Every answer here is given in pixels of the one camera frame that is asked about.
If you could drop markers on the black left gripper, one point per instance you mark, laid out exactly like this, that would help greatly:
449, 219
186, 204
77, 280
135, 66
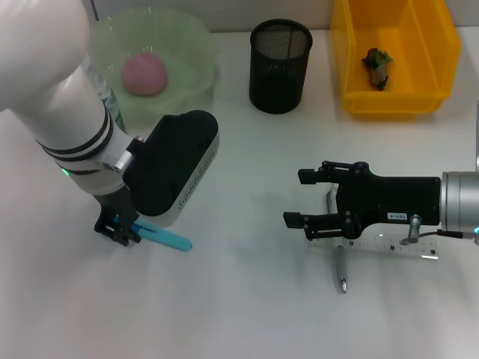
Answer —
119, 207

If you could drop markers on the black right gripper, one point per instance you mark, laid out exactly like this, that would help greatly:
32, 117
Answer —
393, 198

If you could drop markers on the blue scissors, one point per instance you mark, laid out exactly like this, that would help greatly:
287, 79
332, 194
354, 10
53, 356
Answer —
172, 239

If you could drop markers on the clear bottle green label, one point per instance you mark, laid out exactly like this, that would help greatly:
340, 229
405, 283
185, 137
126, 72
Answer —
114, 108

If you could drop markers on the green plastic wrapper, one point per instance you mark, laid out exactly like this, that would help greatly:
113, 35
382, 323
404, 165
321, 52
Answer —
378, 63

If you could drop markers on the pink peach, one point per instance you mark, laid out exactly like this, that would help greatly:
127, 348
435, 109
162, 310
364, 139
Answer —
144, 73

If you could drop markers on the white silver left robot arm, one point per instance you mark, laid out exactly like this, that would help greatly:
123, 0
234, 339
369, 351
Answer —
56, 93

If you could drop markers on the silver pen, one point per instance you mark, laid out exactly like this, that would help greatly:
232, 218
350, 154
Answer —
341, 269

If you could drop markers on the clear plastic ruler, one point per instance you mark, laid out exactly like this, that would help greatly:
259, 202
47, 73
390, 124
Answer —
389, 247

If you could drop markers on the black mesh pen holder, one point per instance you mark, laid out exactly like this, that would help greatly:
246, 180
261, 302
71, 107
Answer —
278, 75

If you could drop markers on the translucent green fruit plate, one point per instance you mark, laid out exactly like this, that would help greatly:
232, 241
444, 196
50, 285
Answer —
179, 48

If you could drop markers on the yellow plastic bin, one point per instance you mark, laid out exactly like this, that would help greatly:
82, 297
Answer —
419, 75

